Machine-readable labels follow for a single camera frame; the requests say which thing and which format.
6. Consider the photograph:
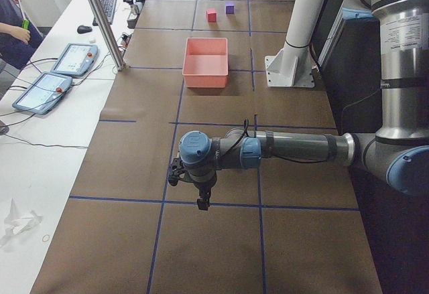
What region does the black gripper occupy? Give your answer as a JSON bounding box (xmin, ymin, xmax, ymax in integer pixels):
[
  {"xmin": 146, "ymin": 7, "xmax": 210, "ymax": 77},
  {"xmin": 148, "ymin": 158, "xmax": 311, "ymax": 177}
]
[{"xmin": 194, "ymin": 176, "xmax": 215, "ymax": 210}]

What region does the red foam block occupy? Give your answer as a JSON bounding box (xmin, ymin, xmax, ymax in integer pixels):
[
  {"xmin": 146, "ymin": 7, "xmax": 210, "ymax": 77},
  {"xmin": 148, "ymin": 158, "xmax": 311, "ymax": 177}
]
[{"xmin": 206, "ymin": 8, "xmax": 217, "ymax": 23}]

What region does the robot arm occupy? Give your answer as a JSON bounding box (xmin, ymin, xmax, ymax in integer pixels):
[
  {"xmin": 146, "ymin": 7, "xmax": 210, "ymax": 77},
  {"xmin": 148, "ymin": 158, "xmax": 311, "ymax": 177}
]
[{"xmin": 168, "ymin": 0, "xmax": 428, "ymax": 210}]

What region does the pink plastic bin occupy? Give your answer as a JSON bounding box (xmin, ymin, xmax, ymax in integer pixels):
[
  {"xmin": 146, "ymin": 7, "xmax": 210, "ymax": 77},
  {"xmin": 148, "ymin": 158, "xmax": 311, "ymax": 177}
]
[{"xmin": 182, "ymin": 38, "xmax": 229, "ymax": 88}]

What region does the crumpled white paper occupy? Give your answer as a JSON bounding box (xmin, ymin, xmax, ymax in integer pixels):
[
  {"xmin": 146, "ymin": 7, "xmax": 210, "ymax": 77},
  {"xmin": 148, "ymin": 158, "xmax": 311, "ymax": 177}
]
[{"xmin": 1, "ymin": 198, "xmax": 43, "ymax": 247}]

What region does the upper teach pendant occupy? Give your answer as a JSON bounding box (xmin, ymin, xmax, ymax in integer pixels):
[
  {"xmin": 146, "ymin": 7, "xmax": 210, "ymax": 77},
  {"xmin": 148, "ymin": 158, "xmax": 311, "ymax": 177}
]
[{"xmin": 51, "ymin": 43, "xmax": 99, "ymax": 76}]

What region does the teach pendant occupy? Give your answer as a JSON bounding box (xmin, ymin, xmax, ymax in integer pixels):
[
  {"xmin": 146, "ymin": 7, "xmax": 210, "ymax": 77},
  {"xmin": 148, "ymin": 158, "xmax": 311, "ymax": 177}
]
[
  {"xmin": 51, "ymin": 43, "xmax": 99, "ymax": 76},
  {"xmin": 12, "ymin": 72, "xmax": 72, "ymax": 115}
]

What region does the lower teach pendant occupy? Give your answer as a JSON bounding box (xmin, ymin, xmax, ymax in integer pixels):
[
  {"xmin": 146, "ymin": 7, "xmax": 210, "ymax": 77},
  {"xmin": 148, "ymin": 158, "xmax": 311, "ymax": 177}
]
[{"xmin": 12, "ymin": 72, "xmax": 72, "ymax": 115}]

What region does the purple foam block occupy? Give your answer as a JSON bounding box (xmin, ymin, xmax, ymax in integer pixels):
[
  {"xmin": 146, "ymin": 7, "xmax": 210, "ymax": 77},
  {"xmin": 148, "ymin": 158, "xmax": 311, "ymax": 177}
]
[{"xmin": 225, "ymin": 2, "xmax": 235, "ymax": 15}]

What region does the power strip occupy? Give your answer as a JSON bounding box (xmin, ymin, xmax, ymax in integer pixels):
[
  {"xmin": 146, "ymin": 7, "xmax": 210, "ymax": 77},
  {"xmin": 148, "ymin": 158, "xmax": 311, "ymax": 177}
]
[{"xmin": 127, "ymin": 2, "xmax": 143, "ymax": 29}]

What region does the black computer mouse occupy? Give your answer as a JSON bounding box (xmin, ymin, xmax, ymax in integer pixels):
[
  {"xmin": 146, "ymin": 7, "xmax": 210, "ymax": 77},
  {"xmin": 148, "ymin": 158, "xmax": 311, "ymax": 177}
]
[{"xmin": 76, "ymin": 25, "xmax": 93, "ymax": 34}]

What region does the black keyboard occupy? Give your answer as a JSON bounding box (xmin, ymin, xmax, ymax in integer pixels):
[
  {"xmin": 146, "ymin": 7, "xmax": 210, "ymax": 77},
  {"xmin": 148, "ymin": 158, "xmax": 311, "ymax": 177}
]
[{"xmin": 100, "ymin": 0, "xmax": 117, "ymax": 25}]

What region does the seated person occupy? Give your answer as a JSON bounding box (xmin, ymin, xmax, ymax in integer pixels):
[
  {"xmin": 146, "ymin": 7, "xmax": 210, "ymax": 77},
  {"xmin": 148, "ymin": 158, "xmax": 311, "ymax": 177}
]
[{"xmin": 1, "ymin": 0, "xmax": 44, "ymax": 70}]

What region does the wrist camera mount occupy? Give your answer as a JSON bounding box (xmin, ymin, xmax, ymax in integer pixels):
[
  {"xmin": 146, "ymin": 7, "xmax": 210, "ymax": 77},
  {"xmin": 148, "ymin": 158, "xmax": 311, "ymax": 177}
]
[{"xmin": 168, "ymin": 157, "xmax": 192, "ymax": 186}]

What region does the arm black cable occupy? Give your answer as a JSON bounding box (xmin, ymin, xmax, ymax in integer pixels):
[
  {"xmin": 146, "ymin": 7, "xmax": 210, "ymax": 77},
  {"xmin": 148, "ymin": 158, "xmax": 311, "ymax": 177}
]
[{"xmin": 217, "ymin": 118, "xmax": 322, "ymax": 166}]

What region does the white pedestal column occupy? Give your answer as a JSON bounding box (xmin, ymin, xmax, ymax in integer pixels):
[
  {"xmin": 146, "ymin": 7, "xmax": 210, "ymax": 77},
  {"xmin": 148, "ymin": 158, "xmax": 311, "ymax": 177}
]
[{"xmin": 265, "ymin": 0, "xmax": 324, "ymax": 88}]

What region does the aluminium frame post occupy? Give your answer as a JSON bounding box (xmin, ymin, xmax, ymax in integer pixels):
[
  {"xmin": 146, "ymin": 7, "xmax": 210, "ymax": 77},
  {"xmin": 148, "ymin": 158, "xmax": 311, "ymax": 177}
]
[{"xmin": 88, "ymin": 0, "xmax": 125, "ymax": 72}]

